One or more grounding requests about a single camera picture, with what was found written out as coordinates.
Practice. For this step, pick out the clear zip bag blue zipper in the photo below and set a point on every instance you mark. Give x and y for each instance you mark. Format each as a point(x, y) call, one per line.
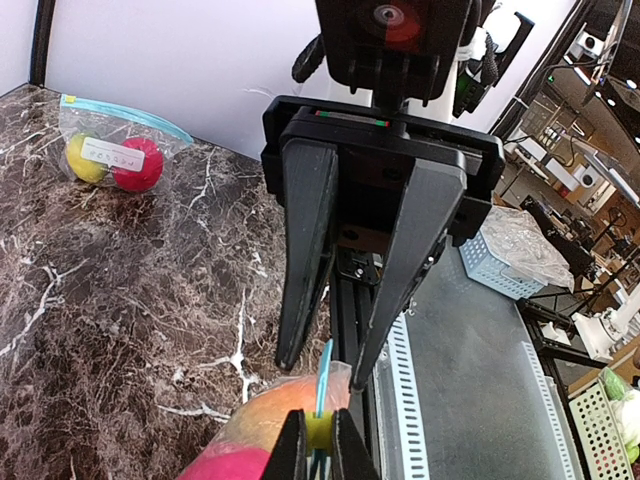
point(242, 447)

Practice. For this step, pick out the green toy avocado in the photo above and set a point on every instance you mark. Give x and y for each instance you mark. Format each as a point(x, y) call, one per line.
point(86, 170)

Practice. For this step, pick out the red toy apple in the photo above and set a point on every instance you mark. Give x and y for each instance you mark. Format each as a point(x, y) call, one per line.
point(147, 169)

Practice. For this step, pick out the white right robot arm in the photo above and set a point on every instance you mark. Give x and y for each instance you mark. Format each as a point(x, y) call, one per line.
point(398, 51)

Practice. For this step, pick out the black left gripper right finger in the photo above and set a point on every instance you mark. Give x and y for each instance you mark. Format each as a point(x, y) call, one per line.
point(350, 459)

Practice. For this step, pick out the clear zip bag yellow slider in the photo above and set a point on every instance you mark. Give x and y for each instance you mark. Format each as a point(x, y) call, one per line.
point(114, 124)

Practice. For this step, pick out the pink toy fruit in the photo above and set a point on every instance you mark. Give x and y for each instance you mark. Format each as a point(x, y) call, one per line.
point(243, 464)

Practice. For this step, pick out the white slotted cable duct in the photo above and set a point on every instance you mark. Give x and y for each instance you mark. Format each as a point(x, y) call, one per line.
point(468, 399)

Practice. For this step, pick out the white perforated bin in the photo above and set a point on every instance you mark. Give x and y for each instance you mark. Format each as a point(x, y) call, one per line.
point(600, 438)

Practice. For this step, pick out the black front frame rail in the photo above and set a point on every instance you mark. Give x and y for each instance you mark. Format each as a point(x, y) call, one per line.
point(352, 287)

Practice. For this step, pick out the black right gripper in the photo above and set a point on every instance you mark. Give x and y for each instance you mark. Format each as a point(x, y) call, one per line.
point(325, 160)

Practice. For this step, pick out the red toy pepper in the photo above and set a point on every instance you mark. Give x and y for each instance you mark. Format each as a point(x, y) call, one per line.
point(258, 422)

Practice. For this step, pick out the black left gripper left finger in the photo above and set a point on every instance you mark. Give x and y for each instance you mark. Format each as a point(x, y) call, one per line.
point(288, 459)

